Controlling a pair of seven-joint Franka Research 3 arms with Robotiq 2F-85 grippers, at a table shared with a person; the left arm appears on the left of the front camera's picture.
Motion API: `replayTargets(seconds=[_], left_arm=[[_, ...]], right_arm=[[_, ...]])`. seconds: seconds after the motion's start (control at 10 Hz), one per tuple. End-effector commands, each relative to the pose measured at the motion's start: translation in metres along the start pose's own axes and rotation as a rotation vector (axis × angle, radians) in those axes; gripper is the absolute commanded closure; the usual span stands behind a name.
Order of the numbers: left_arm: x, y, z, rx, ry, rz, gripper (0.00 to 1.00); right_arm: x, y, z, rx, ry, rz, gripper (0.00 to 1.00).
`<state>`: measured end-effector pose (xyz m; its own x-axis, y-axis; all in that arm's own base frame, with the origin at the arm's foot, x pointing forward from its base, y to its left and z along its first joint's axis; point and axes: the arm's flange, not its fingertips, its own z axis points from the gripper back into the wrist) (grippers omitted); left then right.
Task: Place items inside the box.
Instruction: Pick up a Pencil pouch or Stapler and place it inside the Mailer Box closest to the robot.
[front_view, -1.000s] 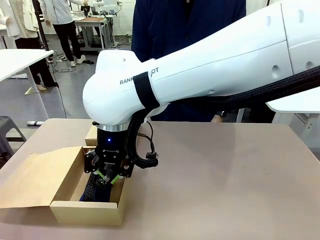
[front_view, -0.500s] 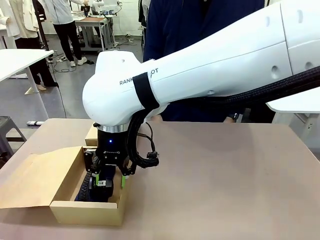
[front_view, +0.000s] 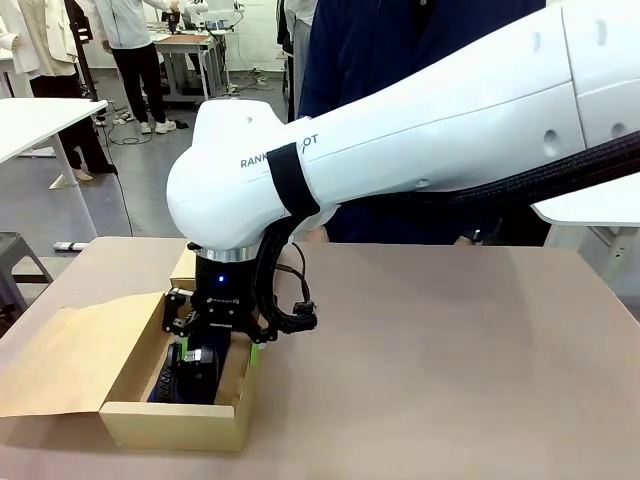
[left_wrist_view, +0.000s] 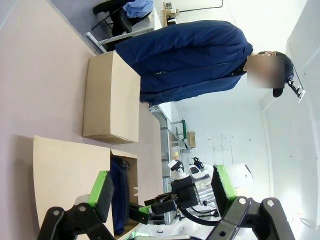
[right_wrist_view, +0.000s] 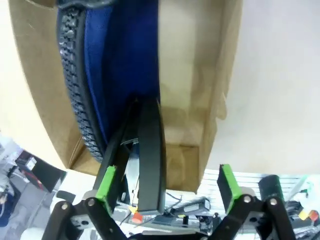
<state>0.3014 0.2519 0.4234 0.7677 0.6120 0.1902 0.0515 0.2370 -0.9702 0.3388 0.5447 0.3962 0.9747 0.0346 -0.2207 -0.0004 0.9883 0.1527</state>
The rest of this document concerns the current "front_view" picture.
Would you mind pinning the large black stapler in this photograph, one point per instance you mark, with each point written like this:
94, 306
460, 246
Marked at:
200, 380

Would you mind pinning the white roll on floor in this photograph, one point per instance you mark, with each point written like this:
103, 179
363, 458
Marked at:
72, 246

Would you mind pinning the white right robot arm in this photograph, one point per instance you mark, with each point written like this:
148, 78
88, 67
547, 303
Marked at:
400, 125

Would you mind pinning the large open cardboard box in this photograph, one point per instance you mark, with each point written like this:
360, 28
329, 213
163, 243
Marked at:
60, 360

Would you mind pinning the black wristwatch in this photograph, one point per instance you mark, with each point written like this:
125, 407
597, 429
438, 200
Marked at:
477, 235

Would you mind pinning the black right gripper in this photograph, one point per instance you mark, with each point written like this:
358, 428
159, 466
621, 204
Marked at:
222, 295

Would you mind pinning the bystander in cream coat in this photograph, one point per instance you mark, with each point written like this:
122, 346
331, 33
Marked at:
55, 45

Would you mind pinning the bystander in white jacket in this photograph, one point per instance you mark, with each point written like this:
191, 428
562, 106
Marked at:
135, 65

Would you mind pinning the small cardboard box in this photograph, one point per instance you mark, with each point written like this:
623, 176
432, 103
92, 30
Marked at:
182, 270

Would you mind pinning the person's right hand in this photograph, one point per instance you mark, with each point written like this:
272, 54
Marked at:
317, 235

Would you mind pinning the black tripod pole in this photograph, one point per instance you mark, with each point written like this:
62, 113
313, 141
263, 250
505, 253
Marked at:
85, 55

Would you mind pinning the background workbench with board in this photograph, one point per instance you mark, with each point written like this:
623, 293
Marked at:
185, 50

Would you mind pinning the person's blue jacket torso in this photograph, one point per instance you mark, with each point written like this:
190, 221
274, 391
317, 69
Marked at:
360, 50

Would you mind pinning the person's left hand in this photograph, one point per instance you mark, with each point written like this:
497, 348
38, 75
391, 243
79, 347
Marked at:
464, 241

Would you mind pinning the white side table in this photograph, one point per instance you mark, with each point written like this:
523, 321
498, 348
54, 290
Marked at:
40, 120

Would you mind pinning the grey metal stool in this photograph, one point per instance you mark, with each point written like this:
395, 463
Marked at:
20, 260

